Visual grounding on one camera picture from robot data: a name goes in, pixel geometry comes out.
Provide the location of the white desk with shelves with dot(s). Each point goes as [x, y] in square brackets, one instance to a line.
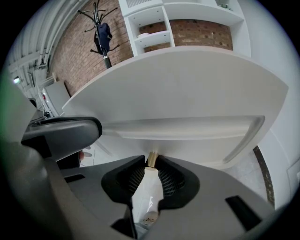
[201, 11]

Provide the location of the white round table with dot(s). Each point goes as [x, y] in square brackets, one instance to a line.
[175, 89]

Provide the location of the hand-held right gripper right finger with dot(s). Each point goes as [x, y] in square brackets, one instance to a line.
[211, 199]

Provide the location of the brass metal cylinder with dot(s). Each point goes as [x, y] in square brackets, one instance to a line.
[152, 159]

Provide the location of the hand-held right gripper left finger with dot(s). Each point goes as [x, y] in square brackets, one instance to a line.
[93, 187]

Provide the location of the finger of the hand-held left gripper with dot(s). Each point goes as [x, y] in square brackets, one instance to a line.
[70, 136]

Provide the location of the small green plant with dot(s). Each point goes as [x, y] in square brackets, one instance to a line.
[225, 7]

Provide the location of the black coat rack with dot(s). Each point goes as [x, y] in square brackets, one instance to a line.
[106, 61]

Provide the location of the navy blue garment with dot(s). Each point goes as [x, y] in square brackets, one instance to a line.
[103, 37]

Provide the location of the white side table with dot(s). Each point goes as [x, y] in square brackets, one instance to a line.
[56, 96]

